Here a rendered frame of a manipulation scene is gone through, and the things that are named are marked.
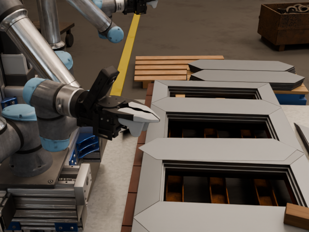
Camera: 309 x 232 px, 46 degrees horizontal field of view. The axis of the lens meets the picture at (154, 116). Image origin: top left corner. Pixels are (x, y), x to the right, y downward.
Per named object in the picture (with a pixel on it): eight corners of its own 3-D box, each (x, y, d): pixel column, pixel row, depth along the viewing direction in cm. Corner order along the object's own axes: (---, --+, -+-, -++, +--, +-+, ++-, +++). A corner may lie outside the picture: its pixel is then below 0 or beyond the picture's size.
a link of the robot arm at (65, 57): (51, 89, 163) (47, 60, 156) (46, 78, 173) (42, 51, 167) (77, 84, 167) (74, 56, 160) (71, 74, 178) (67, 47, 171)
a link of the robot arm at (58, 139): (83, 136, 103) (80, 102, 97) (58, 158, 94) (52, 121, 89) (61, 130, 106) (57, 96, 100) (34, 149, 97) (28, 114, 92)
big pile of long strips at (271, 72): (292, 68, 274) (294, 60, 271) (308, 91, 240) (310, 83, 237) (186, 66, 279) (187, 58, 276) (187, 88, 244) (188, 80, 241)
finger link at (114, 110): (140, 117, 81) (107, 107, 84) (140, 109, 80) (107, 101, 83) (129, 124, 77) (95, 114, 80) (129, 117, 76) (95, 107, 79)
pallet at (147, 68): (224, 63, 498) (225, 55, 492) (234, 89, 426) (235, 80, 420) (136, 62, 500) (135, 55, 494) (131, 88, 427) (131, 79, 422)
